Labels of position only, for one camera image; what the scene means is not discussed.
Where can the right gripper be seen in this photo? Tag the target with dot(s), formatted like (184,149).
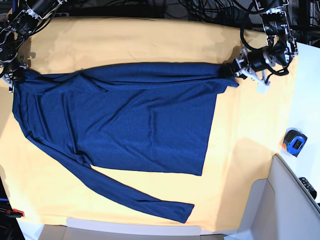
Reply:
(13,72)

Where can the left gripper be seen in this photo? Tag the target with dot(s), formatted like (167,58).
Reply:
(249,64)

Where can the blue long-sleeve T-shirt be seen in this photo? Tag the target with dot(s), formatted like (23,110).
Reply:
(147,117)

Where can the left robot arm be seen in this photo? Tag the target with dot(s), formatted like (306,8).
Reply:
(281,45)

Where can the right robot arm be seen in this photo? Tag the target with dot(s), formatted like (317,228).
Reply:
(28,18)

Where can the blue black tape measure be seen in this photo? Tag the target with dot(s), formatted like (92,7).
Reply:
(294,141)

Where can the yellow table cloth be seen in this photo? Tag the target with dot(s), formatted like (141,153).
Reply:
(247,130)

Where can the red clamp bottom left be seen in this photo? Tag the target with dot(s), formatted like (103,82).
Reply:
(14,213)

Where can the black perforated object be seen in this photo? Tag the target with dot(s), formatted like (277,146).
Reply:
(309,187)

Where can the white cardboard box right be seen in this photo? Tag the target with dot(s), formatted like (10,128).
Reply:
(279,208)

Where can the white cardboard box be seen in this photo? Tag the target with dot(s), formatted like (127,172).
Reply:
(79,229)
(279,208)

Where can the white cardboard box bottom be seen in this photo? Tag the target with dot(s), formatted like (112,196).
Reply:
(79,229)

